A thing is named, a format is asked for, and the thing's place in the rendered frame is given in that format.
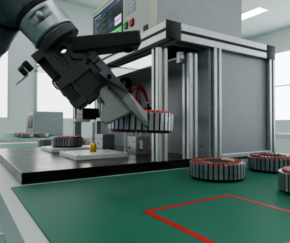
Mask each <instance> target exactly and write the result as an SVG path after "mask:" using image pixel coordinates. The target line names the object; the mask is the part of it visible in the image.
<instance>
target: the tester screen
mask: <svg viewBox="0 0 290 243"><path fill-rule="evenodd" d="M119 14H122V0H117V1H116V2H114V3H113V4H112V5H111V6H110V7H108V8H107V9H106V10H105V11H104V12H102V13H101V14H100V15H99V16H98V17H96V18H95V19H94V35H95V34H104V33H111V32H112V31H114V30H115V29H117V28H118V27H120V26H121V25H122V22H120V23H119V24H117V25H116V26H114V27H113V28H111V29H110V30H108V22H109V21H111V20H112V19H114V18H115V17H116V16H118V15H119Z"/></svg>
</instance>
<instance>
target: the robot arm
mask: <svg viewBox="0 0 290 243"><path fill-rule="evenodd" d="M19 31H21V32H22V33H23V34H24V35H25V37H26V38H27V39H28V40H29V41H30V42H31V43H32V45H33V46H34V47H35V48H36V49H37V51H36V52H35V53H34V54H32V55H31V57H32V58H33V59H34V60H35V61H36V62H37V63H38V64H39V65H40V66H41V68H42V69H43V70H44V71H45V72H46V73H47V74H48V76H49V77H50V78H51V79H52V84H53V86H54V87H55V88H56V89H58V90H60V91H61V93H62V95H63V96H64V97H66V98H67V99H68V100H69V101H70V103H71V105H72V106H73V107H74V108H76V109H79V110H83V109H84V108H85V107H86V106H87V105H90V104H92V103H93V102H94V101H95V100H96V99H98V96H99V95H100V100H101V102H102V103H103V105H104V108H103V110H102V112H101V114H100V116H99V117H100V120H101V121H102V122H103V123H105V124H110V123H112V122H114V121H116V120H119V119H121V118H123V117H125V116H127V115H129V114H132V113H133V114H134V115H135V116H136V117H137V119H138V120H139V121H140V122H141V123H142V124H143V125H144V126H145V127H146V128H147V127H148V126H149V123H148V119H147V114H146V112H145V110H144V109H143V108H142V107H141V105H140V104H139V103H138V102H137V100H136V99H135V98H134V97H133V96H132V95H131V94H130V93H129V91H128V90H127V89H126V88H125V86H124V85H123V84H122V83H121V82H120V81H119V80H118V78H117V77H116V76H115V75H114V74H113V72H112V71H111V69H110V68H109V67H108V66H107V65H106V63H105V62H104V61H103V60H102V59H101V58H100V57H99V56H98V55H103V54H115V53H123V52H124V53H131V52H133V51H137V50H138V48H139V46H140V45H141V36H140V32H139V31H138V30H132V31H128V30H127V31H123V32H113V33H104V34H95V35H86V36H77V35H78V32H79V31H78V29H77V28H76V27H75V25H74V24H73V23H72V20H71V19H70V18H69V17H68V15H67V14H66V13H65V12H64V11H63V9H62V8H61V7H60V6H59V5H58V3H57V2H56V1H55V0H0V58H1V57H2V56H3V54H5V53H6V52H7V51H8V50H9V48H10V46H11V43H12V42H13V40H14V39H15V37H16V36H17V34H18V33H19ZM62 50H66V52H64V53H61V51H62ZM76 90H77V91H76Z"/></svg>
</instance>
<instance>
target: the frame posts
mask: <svg viewBox="0 0 290 243"><path fill-rule="evenodd" d="M167 49H168V47H164V46H159V45H158V46H155V47H153V48H152V110H163V111H168V73H167ZM197 54H198V53H196V52H190V51H189V52H186V53H184V63H183V64H182V158H187V159H193V158H198V97H197ZM76 115H77V109H76V108H74V107H73V119H76ZM94 122H95V134H101V122H100V121H96V120H94ZM72 135H73V136H74V135H75V136H82V122H78V123H77V122H75V123H74V122H73V130H72ZM152 161H156V162H162V161H168V133H165V134H163V133H162V134H161V133H152Z"/></svg>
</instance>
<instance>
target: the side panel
mask: <svg viewBox="0 0 290 243"><path fill-rule="evenodd" d="M275 152H276V113H275V60H271V59H268V60H264V59H259V58H254V57H249V56H245V55H240V54H234V53H229V52H224V51H221V49H217V48H211V157H215V158H216V157H219V158H220V157H223V158H224V157H226V158H236V159H240V160H242V161H243V162H248V155H250V154H251V153H270V154H271V153H273V154H274V153H275Z"/></svg>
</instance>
